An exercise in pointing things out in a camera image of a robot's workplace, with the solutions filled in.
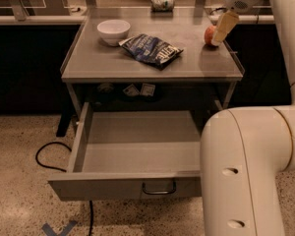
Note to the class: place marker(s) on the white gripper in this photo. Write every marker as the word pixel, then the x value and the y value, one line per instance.
pixel 228 20

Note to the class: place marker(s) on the red apple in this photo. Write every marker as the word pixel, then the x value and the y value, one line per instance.
pixel 209 35

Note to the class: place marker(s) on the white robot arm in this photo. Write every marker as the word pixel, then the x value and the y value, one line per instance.
pixel 243 148

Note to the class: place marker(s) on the open grey top drawer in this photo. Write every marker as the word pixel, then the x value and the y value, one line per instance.
pixel 114 153

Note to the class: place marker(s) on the crumpled white green snack bag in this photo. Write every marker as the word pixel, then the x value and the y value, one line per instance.
pixel 162 5

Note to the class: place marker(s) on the blue chip bag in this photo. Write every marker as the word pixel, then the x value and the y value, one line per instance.
pixel 151 50

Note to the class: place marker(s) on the white label tag right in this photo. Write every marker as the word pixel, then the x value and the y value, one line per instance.
pixel 147 90

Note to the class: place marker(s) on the white label tag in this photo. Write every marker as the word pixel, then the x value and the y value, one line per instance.
pixel 131 91
pixel 147 90

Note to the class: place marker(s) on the white ceramic bowl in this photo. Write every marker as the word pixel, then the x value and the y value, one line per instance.
pixel 113 31

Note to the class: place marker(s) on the white label tag left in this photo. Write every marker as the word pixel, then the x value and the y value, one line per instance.
pixel 131 91

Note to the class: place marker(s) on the grey metal cabinet table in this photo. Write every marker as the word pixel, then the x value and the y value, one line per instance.
pixel 94 61

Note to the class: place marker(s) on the black metal drawer handle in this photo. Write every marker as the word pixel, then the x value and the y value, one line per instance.
pixel 159 192

